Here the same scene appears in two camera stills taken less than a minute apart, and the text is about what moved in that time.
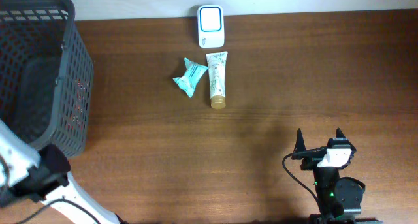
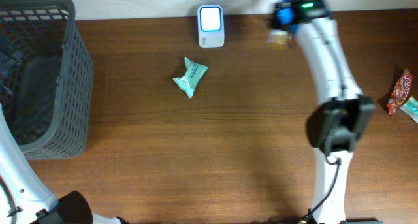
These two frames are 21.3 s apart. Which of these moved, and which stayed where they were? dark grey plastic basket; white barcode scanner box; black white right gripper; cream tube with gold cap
Moved: black white right gripper; cream tube with gold cap
Stayed: dark grey plastic basket; white barcode scanner box
